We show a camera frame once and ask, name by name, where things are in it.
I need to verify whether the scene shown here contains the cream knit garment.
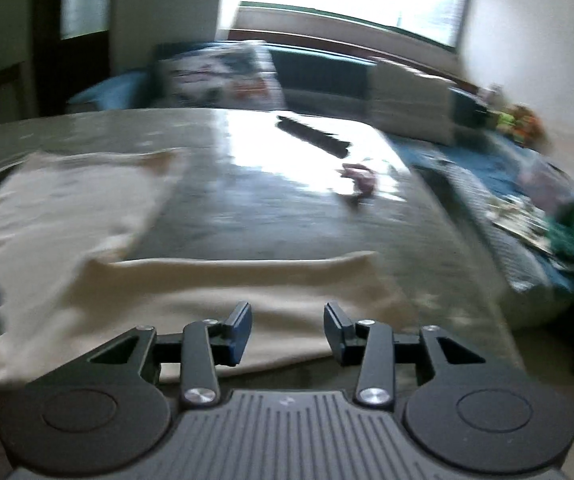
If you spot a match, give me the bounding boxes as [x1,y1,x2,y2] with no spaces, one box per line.
[0,150,415,389]

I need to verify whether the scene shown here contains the crumpled white patterned cloth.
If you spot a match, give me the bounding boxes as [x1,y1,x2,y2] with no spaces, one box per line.
[485,195,552,255]

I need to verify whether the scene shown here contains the teal corner sofa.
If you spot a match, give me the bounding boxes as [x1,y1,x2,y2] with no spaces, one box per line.
[74,46,574,330]

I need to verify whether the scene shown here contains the black remote control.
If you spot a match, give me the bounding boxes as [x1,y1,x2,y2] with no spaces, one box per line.
[276,116,351,159]

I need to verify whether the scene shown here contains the plain grey pillow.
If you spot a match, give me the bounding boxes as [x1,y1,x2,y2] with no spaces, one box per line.
[367,58,455,145]

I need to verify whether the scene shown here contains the orange green plush toys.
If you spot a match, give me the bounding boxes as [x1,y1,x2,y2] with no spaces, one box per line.
[495,104,545,148]

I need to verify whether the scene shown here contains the butterfly print pillow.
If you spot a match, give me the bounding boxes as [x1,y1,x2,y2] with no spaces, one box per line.
[158,41,286,110]

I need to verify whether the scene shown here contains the dark door with glass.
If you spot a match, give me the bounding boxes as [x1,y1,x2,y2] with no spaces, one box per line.
[0,0,118,122]

